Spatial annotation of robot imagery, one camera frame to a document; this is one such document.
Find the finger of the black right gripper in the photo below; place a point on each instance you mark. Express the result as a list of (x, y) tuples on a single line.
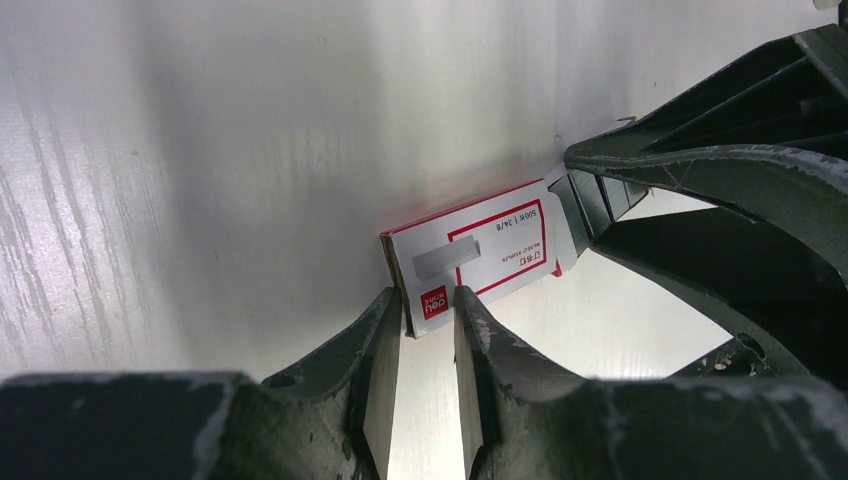
[(784, 306), (765, 138)]

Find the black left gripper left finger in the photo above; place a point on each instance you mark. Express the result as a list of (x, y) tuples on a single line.
[(327, 416)]

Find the red white staple box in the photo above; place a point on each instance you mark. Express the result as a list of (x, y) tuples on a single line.
[(494, 245)]

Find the box of staples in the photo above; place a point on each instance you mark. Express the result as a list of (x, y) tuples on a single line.
[(591, 203)]

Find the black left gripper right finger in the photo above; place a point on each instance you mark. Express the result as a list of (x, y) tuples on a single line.
[(524, 416)]

